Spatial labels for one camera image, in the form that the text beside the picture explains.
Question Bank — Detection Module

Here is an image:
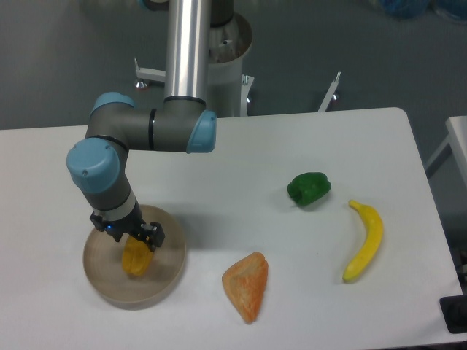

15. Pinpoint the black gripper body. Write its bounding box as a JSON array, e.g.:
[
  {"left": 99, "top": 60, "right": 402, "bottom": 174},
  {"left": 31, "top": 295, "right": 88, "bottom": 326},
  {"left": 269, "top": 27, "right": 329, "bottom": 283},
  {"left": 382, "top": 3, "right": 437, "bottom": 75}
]
[{"left": 90, "top": 206, "right": 146, "bottom": 242}]

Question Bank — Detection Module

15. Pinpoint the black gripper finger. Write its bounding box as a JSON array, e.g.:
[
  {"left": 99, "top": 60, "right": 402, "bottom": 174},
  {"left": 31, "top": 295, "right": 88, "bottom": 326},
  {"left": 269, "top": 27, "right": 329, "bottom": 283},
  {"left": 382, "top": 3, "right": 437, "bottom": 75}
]
[{"left": 130, "top": 222, "right": 165, "bottom": 252}]

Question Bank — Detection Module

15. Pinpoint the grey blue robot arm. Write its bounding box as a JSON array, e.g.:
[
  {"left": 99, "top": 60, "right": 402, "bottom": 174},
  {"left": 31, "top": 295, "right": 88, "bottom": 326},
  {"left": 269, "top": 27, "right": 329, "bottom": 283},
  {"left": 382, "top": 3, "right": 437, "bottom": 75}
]
[{"left": 66, "top": 1, "right": 234, "bottom": 251}]

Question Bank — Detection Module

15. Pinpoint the beige round plate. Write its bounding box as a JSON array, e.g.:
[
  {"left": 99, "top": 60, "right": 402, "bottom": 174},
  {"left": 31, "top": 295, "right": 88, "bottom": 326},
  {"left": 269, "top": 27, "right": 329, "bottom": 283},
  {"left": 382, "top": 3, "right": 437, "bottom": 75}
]
[{"left": 82, "top": 205, "right": 187, "bottom": 309}]

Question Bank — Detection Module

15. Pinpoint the green toy pepper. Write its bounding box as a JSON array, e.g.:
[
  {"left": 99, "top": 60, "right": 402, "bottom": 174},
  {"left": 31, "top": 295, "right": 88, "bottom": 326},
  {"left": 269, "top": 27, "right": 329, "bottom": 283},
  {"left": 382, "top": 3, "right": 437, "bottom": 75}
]
[{"left": 287, "top": 172, "right": 331, "bottom": 206}]

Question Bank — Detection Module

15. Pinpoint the orange toy bread slice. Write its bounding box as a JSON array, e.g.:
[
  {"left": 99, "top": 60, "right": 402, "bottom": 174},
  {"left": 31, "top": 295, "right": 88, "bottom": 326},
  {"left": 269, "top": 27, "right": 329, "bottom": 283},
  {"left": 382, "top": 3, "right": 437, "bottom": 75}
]
[{"left": 222, "top": 252, "right": 269, "bottom": 324}]

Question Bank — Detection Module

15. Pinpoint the yellow toy banana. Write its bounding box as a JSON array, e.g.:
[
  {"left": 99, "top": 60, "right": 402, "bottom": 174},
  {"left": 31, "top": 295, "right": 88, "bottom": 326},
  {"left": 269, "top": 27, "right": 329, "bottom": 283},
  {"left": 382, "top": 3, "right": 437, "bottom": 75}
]
[{"left": 342, "top": 200, "right": 384, "bottom": 283}]

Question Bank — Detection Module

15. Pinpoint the black device at table edge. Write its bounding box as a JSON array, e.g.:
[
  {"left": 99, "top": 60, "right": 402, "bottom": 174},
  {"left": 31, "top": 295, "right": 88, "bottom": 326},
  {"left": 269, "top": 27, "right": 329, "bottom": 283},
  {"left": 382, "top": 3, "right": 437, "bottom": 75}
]
[{"left": 439, "top": 295, "right": 467, "bottom": 334}]

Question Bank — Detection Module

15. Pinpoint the white side table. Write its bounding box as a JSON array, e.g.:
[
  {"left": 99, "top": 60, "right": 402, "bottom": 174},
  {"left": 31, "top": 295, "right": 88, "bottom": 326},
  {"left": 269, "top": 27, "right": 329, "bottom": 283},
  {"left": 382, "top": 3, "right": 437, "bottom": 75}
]
[{"left": 424, "top": 115, "right": 466, "bottom": 183}]

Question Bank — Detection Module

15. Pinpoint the blue bag in background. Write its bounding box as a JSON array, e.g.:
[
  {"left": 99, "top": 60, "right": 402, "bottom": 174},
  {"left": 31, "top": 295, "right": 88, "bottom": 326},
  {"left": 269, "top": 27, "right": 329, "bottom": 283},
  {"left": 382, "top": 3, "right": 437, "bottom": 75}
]
[{"left": 368, "top": 0, "right": 466, "bottom": 25}]

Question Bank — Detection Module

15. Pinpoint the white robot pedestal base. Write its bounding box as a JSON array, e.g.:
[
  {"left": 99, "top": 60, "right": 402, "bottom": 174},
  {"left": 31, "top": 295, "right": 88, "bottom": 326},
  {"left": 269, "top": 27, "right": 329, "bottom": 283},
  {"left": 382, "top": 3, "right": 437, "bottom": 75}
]
[{"left": 131, "top": 10, "right": 342, "bottom": 118}]

